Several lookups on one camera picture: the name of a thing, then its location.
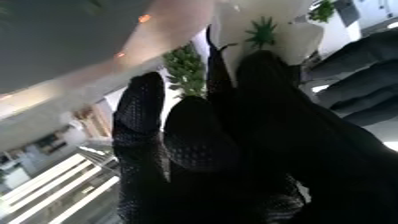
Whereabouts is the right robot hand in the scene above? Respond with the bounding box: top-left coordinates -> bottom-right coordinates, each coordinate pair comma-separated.
110,49 -> 398,224

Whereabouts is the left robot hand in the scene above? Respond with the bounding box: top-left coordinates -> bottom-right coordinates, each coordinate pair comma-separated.
306,29 -> 398,128

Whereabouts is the dark green stem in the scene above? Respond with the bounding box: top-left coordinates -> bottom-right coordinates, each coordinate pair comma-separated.
203,24 -> 240,100

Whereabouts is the white sheet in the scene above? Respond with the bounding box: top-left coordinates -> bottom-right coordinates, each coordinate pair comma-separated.
208,0 -> 327,88

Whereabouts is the dark green flower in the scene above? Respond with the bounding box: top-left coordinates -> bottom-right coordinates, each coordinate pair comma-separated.
244,16 -> 281,50

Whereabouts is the green sprig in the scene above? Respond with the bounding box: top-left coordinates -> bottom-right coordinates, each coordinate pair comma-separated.
162,42 -> 208,100

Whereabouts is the dark mat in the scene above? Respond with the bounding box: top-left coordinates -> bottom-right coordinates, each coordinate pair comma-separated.
0,0 -> 157,95

